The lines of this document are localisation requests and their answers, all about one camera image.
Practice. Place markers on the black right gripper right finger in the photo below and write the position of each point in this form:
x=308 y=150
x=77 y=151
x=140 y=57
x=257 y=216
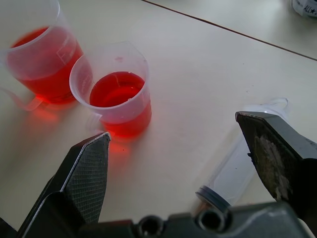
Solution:
x=275 y=153

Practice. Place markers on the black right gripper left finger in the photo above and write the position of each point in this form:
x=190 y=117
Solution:
x=86 y=178

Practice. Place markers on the clear plastic syringe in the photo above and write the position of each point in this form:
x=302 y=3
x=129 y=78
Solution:
x=230 y=173

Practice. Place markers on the small beaker with red liquid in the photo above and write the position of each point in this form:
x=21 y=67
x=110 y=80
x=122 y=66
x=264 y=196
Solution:
x=119 y=99

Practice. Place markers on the large beaker with red liquid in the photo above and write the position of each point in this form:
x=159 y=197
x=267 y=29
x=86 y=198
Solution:
x=42 y=64

